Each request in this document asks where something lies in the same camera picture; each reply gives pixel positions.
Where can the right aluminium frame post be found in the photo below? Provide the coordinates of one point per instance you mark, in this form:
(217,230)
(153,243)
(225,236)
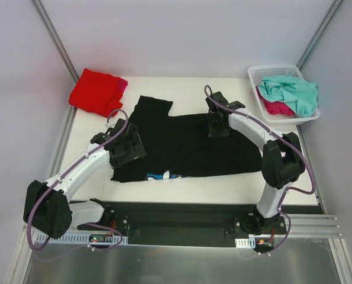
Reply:
(319,32)

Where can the left aluminium frame post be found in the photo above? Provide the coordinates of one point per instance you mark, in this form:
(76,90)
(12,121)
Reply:
(55,38)

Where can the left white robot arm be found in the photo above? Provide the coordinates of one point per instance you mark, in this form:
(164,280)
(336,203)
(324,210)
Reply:
(48,207)

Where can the pink t-shirt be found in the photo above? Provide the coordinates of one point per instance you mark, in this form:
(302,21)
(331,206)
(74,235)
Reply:
(121,86)

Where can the teal t-shirt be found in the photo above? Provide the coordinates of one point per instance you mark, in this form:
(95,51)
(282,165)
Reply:
(298,94)

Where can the aluminium frame post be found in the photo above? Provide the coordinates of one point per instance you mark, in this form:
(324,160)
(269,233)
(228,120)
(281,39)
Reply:
(319,32)
(55,38)

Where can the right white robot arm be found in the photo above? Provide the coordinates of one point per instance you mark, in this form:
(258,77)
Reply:
(281,163)

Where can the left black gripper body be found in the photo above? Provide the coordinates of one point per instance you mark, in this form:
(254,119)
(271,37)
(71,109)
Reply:
(133,147)

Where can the left white cable duct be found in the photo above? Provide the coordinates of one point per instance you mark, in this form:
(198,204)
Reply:
(88,238)

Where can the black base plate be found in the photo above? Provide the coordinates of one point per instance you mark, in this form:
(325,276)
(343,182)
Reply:
(200,225)

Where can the right white cable duct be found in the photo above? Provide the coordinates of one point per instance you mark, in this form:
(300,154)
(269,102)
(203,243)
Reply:
(245,243)

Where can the red t-shirt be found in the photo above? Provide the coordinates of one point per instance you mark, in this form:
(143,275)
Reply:
(96,92)

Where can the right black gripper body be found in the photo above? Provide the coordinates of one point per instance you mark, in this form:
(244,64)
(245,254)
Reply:
(216,127)

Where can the white cable duct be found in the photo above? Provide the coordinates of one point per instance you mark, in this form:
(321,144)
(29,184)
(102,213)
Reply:
(245,243)
(88,238)

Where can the black daisy t-shirt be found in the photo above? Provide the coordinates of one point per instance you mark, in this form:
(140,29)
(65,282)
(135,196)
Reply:
(181,146)

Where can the white plastic basket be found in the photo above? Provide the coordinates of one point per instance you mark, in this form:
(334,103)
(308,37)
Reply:
(256,73)

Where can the magenta t-shirt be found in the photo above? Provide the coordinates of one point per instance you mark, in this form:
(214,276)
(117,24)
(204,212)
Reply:
(278,108)

